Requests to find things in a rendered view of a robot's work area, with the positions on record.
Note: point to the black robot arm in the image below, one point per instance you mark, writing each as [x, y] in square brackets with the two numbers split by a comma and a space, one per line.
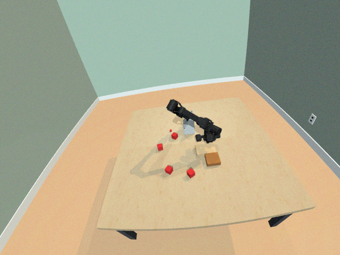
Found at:
[203, 122]

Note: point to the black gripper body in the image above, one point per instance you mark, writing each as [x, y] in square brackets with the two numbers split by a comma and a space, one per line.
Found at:
[198, 136]

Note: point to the red square block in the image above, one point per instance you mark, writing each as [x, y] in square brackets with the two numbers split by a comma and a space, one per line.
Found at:
[160, 147]
[191, 173]
[174, 136]
[168, 170]

